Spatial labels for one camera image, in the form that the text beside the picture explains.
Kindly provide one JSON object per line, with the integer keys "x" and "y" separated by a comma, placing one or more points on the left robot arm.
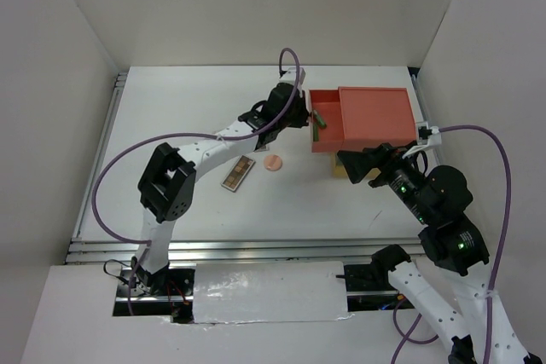
{"x": 168, "y": 182}

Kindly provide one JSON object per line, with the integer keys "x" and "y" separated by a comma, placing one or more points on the brown eyeshadow palette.
{"x": 238, "y": 173}

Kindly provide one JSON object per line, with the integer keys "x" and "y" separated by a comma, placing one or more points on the dark green round compact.
{"x": 315, "y": 133}

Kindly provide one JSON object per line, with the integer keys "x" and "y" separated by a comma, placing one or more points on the round pink powder puff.
{"x": 273, "y": 162}

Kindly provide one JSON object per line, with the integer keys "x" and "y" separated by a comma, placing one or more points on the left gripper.
{"x": 303, "y": 118}

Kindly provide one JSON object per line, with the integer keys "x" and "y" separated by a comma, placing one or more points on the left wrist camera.
{"x": 295, "y": 76}

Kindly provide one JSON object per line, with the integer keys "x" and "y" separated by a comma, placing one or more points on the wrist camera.
{"x": 427, "y": 137}
{"x": 295, "y": 76}

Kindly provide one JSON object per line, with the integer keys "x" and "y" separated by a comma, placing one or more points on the aluminium left rail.
{"x": 118, "y": 88}

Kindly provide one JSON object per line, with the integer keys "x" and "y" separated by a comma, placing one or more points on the aluminium rail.
{"x": 192, "y": 252}
{"x": 118, "y": 88}
{"x": 413, "y": 73}

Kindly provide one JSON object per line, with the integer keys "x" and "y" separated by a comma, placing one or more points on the aluminium right rail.
{"x": 413, "y": 73}

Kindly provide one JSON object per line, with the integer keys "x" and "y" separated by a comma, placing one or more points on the coral drawer cabinet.
{"x": 373, "y": 116}

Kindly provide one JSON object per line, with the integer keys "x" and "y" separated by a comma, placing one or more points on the coral top drawer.
{"x": 327, "y": 133}

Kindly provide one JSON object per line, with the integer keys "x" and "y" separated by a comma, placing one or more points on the green lipstick tube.
{"x": 318, "y": 119}

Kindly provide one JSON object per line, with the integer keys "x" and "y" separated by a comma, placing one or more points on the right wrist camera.
{"x": 427, "y": 137}

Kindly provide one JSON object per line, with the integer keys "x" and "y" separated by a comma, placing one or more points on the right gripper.
{"x": 356, "y": 162}

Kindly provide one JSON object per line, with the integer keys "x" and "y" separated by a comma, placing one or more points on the white cover plate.
{"x": 242, "y": 293}

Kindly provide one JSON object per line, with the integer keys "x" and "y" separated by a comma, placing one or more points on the aluminium front rail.
{"x": 192, "y": 252}

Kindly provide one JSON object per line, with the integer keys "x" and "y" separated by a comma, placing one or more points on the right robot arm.
{"x": 478, "y": 331}

